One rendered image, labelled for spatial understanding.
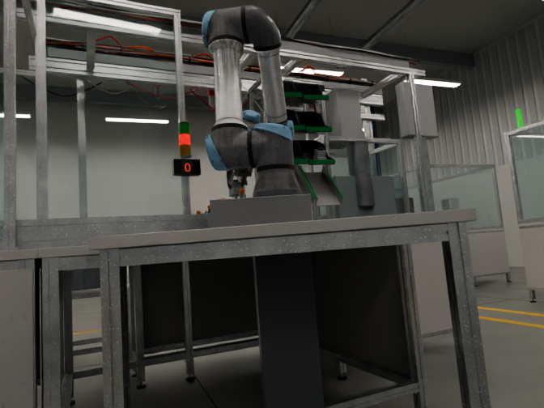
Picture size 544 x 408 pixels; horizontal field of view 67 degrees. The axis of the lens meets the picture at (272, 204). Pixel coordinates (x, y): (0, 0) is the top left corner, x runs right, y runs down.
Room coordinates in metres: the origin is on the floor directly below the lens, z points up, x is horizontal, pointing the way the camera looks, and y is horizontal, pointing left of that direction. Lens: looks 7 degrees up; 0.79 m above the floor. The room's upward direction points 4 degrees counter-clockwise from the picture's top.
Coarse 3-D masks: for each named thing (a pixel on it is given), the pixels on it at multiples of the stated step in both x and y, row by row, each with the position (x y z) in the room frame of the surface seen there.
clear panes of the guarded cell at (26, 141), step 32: (0, 0) 1.27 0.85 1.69; (0, 32) 1.27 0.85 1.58; (0, 64) 1.27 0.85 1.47; (0, 96) 1.27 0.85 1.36; (32, 96) 2.36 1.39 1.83; (0, 128) 1.27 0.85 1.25; (32, 128) 2.36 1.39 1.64; (0, 160) 1.27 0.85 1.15; (32, 160) 2.36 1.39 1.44; (0, 192) 1.27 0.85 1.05; (32, 192) 2.36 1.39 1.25; (0, 224) 1.27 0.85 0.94
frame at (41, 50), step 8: (40, 0) 1.61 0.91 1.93; (80, 0) 1.68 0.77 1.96; (88, 0) 1.69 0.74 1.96; (96, 0) 1.70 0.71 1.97; (104, 0) 1.72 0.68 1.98; (112, 0) 1.73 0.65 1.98; (120, 0) 1.74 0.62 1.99; (40, 8) 1.61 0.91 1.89; (128, 8) 1.77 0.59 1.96; (136, 8) 1.77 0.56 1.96; (144, 8) 1.79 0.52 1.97; (152, 8) 1.81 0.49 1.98; (160, 8) 1.82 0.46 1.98; (168, 8) 1.84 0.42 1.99; (40, 16) 1.61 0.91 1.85; (40, 24) 1.61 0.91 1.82; (40, 32) 1.61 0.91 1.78; (40, 40) 1.61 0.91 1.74; (40, 48) 1.61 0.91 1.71; (40, 56) 1.61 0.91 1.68; (40, 64) 1.61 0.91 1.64; (40, 72) 1.61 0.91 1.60; (40, 80) 1.61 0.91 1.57; (40, 88) 1.61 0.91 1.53; (40, 96) 1.61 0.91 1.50; (40, 104) 1.61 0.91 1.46; (40, 112) 1.61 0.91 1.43; (40, 120) 1.61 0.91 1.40; (40, 128) 1.61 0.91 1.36; (40, 136) 1.61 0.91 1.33; (40, 144) 1.61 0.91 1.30; (40, 152) 1.61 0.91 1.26; (40, 160) 1.61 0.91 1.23; (40, 168) 1.61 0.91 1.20; (40, 176) 1.61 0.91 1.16; (40, 184) 1.61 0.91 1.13; (40, 192) 1.61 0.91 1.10; (40, 200) 1.61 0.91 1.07; (40, 208) 1.61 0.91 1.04; (40, 216) 1.61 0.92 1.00
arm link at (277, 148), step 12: (252, 132) 1.21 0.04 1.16; (264, 132) 1.19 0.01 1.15; (276, 132) 1.18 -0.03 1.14; (288, 132) 1.21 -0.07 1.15; (252, 144) 1.19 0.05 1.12; (264, 144) 1.19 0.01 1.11; (276, 144) 1.19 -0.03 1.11; (288, 144) 1.21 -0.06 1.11; (252, 156) 1.20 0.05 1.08; (264, 156) 1.20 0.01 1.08; (276, 156) 1.19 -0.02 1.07; (288, 156) 1.20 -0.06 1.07
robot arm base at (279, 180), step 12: (264, 168) 1.20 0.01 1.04; (276, 168) 1.19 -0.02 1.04; (288, 168) 1.20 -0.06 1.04; (264, 180) 1.19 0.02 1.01; (276, 180) 1.18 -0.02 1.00; (288, 180) 1.19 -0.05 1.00; (264, 192) 1.18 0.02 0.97; (276, 192) 1.17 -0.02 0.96; (288, 192) 1.18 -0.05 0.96; (300, 192) 1.22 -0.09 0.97
